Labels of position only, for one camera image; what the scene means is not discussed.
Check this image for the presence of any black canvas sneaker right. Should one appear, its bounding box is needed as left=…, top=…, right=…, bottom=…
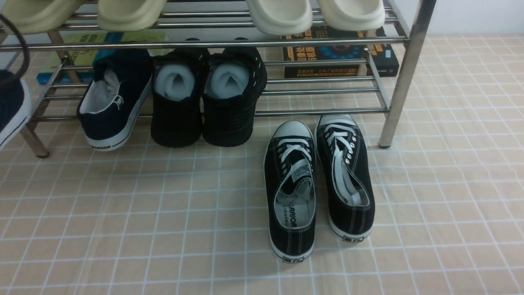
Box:
left=314, top=114, right=375, bottom=243

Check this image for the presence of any black mesh shoe left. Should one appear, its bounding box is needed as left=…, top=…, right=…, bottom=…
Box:
left=150, top=47, right=210, bottom=148

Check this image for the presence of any black mesh shoe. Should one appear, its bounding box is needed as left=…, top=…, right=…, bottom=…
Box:
left=150, top=47, right=210, bottom=148
left=202, top=46, right=267, bottom=147

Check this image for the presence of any black book with orange text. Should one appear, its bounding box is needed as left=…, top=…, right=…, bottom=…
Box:
left=281, top=26, right=400, bottom=79

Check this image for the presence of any black canvas sneaker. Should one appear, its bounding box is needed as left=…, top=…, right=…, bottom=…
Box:
left=263, top=120, right=316, bottom=263
left=314, top=114, right=375, bottom=243

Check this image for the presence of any beige foam slipper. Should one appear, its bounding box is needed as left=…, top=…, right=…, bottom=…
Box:
left=2, top=0, right=85, bottom=35
left=97, top=0, right=167, bottom=32

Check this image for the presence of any stainless steel shoe rack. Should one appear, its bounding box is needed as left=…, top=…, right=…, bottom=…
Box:
left=20, top=0, right=436, bottom=159

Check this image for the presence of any black mesh shoe right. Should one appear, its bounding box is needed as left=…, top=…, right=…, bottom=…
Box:
left=202, top=46, right=267, bottom=147

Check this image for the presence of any cream foam slipper far right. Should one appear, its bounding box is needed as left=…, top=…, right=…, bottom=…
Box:
left=318, top=0, right=386, bottom=31

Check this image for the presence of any navy slip-on shoe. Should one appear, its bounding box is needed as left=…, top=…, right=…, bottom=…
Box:
left=77, top=49, right=154, bottom=152
left=0, top=78, right=32, bottom=149

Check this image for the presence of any cream foam slipper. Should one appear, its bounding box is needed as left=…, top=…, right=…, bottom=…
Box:
left=246, top=0, right=313, bottom=36
left=318, top=0, right=386, bottom=31

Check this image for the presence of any green and blue book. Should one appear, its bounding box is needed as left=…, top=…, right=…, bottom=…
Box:
left=37, top=30, right=169, bottom=85

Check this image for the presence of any black cable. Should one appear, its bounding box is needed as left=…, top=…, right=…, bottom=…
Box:
left=0, top=14, right=31, bottom=87

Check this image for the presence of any black canvas sneaker left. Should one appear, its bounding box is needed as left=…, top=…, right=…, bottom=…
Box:
left=263, top=120, right=316, bottom=263

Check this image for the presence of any beige foam slipper far left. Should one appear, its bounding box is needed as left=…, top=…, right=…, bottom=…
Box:
left=2, top=0, right=85, bottom=35

